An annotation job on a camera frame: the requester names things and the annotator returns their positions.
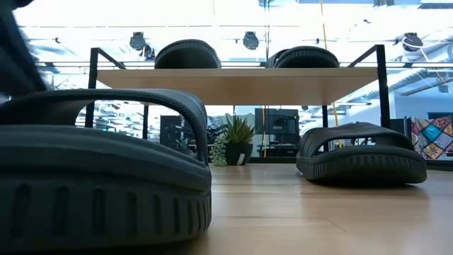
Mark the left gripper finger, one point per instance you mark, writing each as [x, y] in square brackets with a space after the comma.
[14, 53]

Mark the black rubber slide sandal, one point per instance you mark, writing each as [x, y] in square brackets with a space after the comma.
[106, 159]
[304, 56]
[361, 166]
[187, 53]

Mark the black round ceiling fixture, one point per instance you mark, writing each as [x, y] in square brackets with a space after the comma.
[412, 42]
[250, 40]
[137, 40]

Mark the small potted succulent plant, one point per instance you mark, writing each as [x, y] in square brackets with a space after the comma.
[238, 132]

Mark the colourful patchwork quilt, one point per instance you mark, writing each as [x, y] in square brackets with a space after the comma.
[431, 136]

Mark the wooden shelf with black frame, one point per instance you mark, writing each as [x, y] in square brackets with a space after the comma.
[240, 85]

